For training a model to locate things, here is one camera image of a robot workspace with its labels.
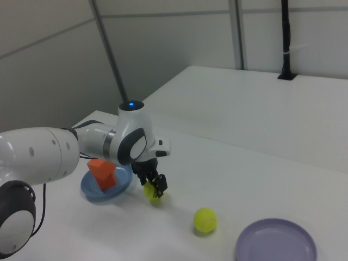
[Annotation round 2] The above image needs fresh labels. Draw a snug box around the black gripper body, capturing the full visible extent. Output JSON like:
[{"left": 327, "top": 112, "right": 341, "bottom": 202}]
[{"left": 132, "top": 159, "right": 160, "bottom": 182}]

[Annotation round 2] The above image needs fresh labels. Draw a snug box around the yellow tennis ball black print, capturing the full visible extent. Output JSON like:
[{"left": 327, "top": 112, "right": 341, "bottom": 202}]
[{"left": 143, "top": 181, "right": 164, "bottom": 201}]

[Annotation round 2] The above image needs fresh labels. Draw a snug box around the orange foam cube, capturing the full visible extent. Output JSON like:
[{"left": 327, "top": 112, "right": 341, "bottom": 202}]
[
  {"left": 86, "top": 159, "right": 115, "bottom": 182},
  {"left": 94, "top": 172, "right": 118, "bottom": 192}
]

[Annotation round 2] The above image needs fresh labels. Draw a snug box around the plain yellow tennis ball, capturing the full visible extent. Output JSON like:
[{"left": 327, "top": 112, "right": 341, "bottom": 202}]
[{"left": 193, "top": 207, "right": 218, "bottom": 233}]

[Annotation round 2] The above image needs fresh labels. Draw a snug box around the blue plastic plate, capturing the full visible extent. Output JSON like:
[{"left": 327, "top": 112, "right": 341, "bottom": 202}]
[{"left": 80, "top": 164, "right": 134, "bottom": 204}]

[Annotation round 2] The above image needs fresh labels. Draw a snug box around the purple plastic plate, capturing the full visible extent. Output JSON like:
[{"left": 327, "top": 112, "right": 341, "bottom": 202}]
[{"left": 235, "top": 217, "right": 318, "bottom": 261}]

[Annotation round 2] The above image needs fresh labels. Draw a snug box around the black pole with base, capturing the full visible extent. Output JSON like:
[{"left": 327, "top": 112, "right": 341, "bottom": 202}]
[{"left": 277, "top": 0, "right": 297, "bottom": 80}]

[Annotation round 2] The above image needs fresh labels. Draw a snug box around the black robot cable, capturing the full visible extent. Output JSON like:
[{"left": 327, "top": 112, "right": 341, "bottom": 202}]
[{"left": 32, "top": 182, "right": 48, "bottom": 240}]

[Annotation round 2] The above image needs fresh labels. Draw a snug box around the grey partition post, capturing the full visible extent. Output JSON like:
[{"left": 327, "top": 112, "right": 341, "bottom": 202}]
[
  {"left": 90, "top": 0, "right": 131, "bottom": 103},
  {"left": 234, "top": 0, "right": 248, "bottom": 71}
]

